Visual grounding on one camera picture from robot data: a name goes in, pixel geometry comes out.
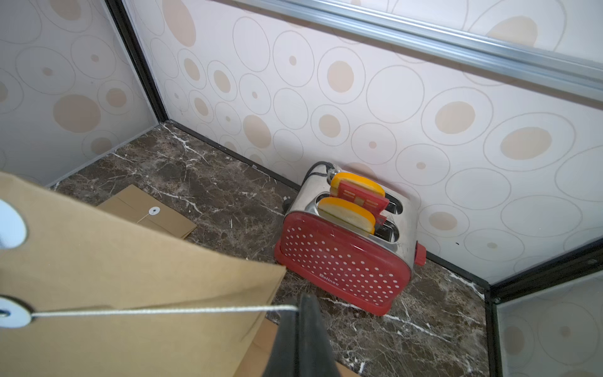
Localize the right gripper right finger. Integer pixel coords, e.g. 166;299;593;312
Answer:
299;295;340;377

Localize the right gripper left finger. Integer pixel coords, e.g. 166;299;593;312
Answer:
262;307;299;377

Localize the brown file envelope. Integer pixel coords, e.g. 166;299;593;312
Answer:
97;185;196;239
235;318;356;376
1;174;285;376

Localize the red polka dot toaster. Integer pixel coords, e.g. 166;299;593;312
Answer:
274;161;426;316

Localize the front yellow toast slice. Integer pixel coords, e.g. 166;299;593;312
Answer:
317;196;376;234

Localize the yellow toast slice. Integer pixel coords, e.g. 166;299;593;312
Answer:
330;172;386;202
317;196;376;234

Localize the rear yellow toast slice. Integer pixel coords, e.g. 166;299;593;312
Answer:
330;172;386;202

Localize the black toaster power cable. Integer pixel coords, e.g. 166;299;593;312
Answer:
281;161;338;213

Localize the back aluminium rail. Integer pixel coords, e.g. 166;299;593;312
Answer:
247;1;602;104

